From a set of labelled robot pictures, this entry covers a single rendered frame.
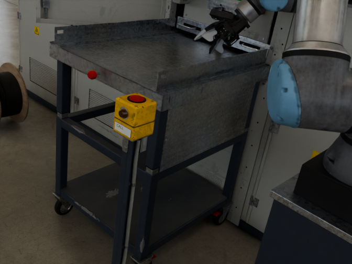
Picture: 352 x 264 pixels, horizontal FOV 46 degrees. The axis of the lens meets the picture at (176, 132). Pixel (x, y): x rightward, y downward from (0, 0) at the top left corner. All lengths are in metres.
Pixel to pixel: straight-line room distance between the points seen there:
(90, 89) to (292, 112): 1.92
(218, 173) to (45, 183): 0.93
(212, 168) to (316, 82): 1.30
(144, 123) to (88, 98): 1.65
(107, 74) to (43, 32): 1.60
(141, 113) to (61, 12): 1.11
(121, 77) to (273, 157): 0.83
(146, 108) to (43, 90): 2.14
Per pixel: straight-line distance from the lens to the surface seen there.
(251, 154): 1.98
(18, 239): 2.00
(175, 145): 1.49
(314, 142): 1.80
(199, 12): 2.08
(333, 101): 0.94
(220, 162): 2.10
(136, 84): 1.37
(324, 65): 0.94
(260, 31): 1.90
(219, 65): 1.55
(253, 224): 2.11
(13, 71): 2.85
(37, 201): 2.21
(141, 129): 1.09
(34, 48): 3.17
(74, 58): 1.61
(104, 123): 2.66
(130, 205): 1.26
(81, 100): 2.80
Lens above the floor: 1.32
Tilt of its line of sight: 26 degrees down
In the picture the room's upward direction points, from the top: 9 degrees clockwise
